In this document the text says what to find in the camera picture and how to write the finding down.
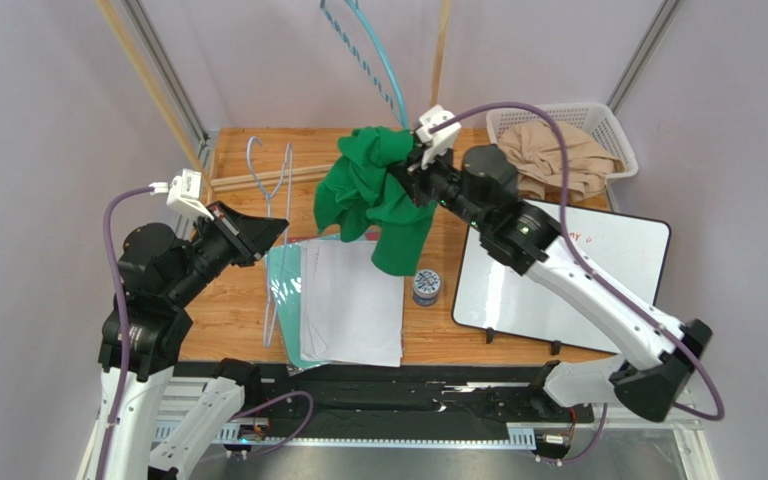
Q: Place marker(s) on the small round tin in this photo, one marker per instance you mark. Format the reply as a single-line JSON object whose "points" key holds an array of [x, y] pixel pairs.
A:
{"points": [[426, 287]]}

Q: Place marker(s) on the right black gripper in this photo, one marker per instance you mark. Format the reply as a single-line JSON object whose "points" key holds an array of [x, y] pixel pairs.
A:
{"points": [[418, 177]]}

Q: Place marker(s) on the green t shirt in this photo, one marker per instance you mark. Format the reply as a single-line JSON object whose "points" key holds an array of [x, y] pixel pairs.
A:
{"points": [[358, 192]]}

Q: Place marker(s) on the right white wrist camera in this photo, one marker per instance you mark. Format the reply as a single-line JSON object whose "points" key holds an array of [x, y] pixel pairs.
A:
{"points": [[437, 132]]}

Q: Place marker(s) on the red booklet under folder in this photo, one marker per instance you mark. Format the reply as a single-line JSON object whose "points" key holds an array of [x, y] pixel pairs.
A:
{"points": [[301, 238]]}

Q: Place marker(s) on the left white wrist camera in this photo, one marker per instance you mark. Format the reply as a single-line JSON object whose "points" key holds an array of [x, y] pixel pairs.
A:
{"points": [[183, 194]]}

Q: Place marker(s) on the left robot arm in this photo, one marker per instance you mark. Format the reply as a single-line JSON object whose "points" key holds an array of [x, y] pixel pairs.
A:
{"points": [[142, 339]]}

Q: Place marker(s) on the white paper stack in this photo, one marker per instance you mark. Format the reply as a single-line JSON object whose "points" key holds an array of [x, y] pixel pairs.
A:
{"points": [[351, 311]]}

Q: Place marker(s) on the aluminium frame rail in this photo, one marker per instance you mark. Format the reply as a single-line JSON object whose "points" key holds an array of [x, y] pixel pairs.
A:
{"points": [[158, 274]]}

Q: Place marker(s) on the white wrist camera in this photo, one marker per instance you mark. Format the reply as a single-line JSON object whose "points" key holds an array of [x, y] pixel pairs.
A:
{"points": [[183, 194], [437, 132]]}

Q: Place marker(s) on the white whiteboard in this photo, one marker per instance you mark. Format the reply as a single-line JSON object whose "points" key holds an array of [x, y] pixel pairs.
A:
{"points": [[491, 296]]}

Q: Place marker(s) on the teal plastic folder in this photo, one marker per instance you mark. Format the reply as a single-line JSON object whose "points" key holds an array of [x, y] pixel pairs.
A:
{"points": [[283, 267]]}

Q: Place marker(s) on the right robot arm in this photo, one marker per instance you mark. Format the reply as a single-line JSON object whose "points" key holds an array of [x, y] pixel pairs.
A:
{"points": [[658, 353]]}

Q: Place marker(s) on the wooden clothes rack frame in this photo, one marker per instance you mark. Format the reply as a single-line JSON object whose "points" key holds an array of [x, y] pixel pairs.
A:
{"points": [[197, 146]]}

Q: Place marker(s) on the light blue hanger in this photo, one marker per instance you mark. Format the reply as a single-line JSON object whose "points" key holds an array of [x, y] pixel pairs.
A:
{"points": [[384, 80]]}

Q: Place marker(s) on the beige t shirt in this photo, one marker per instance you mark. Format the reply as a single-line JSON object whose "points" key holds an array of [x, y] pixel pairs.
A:
{"points": [[533, 150]]}

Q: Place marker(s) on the white plastic basket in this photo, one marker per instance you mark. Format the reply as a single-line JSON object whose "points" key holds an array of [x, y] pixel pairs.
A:
{"points": [[594, 119]]}

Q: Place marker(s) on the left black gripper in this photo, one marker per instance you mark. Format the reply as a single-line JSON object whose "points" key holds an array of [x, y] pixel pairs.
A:
{"points": [[255, 235]]}

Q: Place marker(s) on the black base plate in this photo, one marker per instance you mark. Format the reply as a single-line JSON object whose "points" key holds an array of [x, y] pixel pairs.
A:
{"points": [[421, 402]]}

